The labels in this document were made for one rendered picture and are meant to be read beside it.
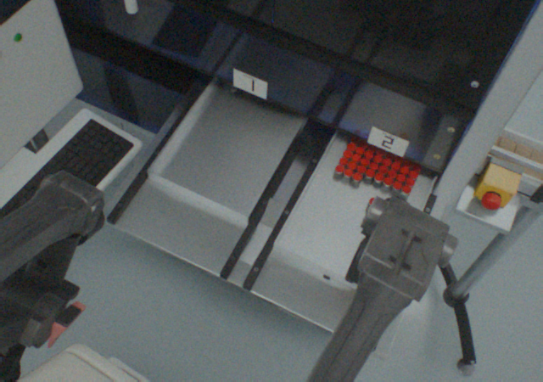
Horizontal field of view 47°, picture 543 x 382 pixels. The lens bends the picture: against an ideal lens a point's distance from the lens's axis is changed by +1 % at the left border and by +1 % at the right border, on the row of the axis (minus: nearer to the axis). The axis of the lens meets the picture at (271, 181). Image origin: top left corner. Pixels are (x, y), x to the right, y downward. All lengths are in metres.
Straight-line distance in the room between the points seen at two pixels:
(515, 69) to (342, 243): 0.54
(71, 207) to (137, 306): 1.45
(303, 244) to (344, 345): 0.69
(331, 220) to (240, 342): 0.91
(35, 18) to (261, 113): 0.56
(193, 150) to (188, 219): 0.18
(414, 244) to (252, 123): 0.91
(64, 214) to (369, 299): 0.41
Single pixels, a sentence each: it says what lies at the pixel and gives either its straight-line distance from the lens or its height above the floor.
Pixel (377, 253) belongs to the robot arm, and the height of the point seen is 1.54.
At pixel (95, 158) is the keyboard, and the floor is 0.83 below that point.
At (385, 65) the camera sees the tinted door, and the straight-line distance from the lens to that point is 1.25.
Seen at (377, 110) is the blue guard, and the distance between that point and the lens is 1.34.
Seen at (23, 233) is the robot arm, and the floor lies 1.47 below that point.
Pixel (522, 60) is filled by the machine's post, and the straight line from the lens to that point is 1.14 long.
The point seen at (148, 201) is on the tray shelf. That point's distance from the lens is 1.47.
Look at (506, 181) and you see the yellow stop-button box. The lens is 1.42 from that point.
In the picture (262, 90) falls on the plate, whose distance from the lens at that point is 1.45.
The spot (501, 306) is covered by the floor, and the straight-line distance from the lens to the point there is 2.47.
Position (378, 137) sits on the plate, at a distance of 1.40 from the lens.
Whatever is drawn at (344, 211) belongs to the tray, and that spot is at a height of 0.88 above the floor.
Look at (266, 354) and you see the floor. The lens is 2.23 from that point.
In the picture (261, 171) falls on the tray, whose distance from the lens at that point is 1.49.
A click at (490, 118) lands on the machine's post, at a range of 1.26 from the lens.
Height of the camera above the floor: 2.16
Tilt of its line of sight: 60 degrees down
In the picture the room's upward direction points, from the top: 6 degrees clockwise
